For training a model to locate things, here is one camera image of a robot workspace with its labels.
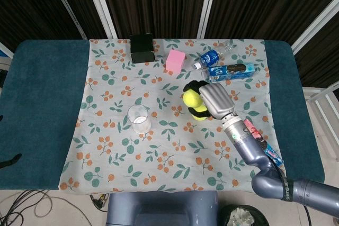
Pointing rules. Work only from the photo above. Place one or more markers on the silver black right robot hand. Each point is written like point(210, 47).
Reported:
point(217, 99)

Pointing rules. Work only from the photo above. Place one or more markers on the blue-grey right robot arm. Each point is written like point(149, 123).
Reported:
point(251, 149)

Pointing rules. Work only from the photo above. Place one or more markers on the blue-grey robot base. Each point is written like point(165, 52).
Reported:
point(159, 208)

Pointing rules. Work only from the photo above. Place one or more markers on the blue cookie box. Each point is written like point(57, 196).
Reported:
point(230, 72)

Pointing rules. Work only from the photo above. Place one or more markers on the blue label water bottle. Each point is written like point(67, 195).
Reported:
point(209, 58)

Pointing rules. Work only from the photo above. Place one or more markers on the pink foam cube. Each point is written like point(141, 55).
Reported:
point(174, 60)

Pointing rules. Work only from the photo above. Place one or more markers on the pink cookie pack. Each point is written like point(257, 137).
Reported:
point(274, 155)

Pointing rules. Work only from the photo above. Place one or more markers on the clear plastic cup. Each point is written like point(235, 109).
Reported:
point(139, 120)

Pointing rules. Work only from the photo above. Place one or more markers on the floral tablecloth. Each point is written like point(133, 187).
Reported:
point(132, 91)

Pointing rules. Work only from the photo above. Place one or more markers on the black box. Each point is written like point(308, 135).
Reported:
point(142, 47)

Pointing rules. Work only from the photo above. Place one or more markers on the white metal rack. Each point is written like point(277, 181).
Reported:
point(321, 95)

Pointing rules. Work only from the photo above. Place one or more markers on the black trash bin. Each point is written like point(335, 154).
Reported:
point(243, 216)

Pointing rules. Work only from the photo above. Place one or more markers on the power plugs cluster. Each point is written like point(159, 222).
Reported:
point(99, 201)

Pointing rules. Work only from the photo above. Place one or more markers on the teal table cover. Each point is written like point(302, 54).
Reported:
point(39, 91)

